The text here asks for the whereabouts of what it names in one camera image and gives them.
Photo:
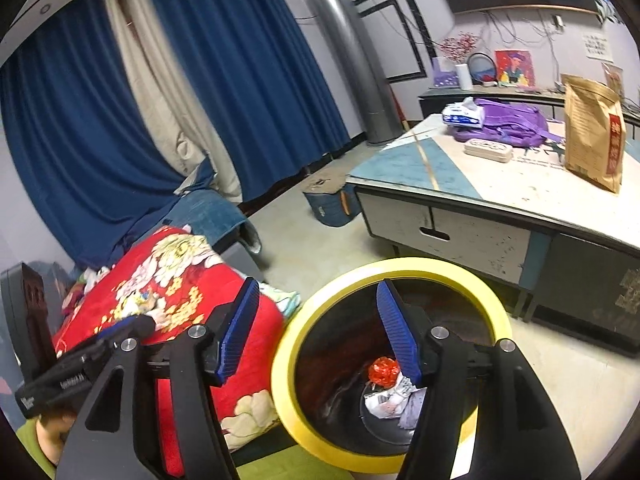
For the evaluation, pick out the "pale striped cloth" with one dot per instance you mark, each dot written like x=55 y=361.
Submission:
x=285 y=300

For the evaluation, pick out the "beige curtain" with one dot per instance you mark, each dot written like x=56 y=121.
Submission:
x=145 y=85

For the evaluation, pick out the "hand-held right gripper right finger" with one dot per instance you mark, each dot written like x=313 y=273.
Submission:
x=397 y=335

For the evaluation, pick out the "red floral blanket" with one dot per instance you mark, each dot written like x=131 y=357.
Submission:
x=175 y=285

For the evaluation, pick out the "orange crumpled wrapper ball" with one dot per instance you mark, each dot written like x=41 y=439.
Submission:
x=382 y=372

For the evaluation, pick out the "red framed painting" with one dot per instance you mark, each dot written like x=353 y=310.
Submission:
x=515 y=67

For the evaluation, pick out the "crumpled white paper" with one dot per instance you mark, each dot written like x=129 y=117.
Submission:
x=382 y=402

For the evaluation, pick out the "white and blue tissue pack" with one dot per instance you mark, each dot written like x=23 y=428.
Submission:
x=462 y=115

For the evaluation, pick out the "blue curtain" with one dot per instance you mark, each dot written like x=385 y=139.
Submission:
x=75 y=135
x=240 y=60

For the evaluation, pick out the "purple backpack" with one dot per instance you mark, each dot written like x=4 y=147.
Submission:
x=505 y=120

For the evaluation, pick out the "white and blue coffee table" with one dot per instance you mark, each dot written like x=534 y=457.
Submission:
x=500 y=180

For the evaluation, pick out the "blue cloth cover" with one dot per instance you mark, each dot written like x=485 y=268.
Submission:
x=210 y=215

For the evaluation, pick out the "purple box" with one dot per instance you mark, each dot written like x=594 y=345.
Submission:
x=442 y=77

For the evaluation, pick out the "red flower decoration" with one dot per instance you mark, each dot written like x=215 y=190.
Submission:
x=457 y=45

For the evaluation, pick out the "brown paper bag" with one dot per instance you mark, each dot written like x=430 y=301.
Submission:
x=585 y=130

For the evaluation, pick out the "white oblong box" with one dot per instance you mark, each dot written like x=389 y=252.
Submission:
x=487 y=150

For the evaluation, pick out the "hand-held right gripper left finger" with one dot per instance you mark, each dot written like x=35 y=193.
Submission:
x=237 y=332

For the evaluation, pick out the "silver tower air conditioner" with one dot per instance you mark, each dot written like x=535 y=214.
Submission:
x=350 y=60

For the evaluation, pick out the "white paper wall note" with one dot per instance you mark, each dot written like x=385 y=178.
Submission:
x=597 y=47

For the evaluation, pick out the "green cloth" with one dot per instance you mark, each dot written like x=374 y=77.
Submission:
x=30 y=440

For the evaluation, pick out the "yellow rimmed black trash bin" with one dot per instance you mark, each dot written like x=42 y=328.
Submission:
x=450 y=267

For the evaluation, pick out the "brown cardboard piece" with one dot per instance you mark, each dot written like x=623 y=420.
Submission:
x=322 y=185

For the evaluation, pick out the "round black framed ornament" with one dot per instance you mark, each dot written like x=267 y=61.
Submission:
x=486 y=78

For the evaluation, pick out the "white cup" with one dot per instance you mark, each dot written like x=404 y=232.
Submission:
x=463 y=77

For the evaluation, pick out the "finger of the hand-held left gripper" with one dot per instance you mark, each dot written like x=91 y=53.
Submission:
x=136 y=325

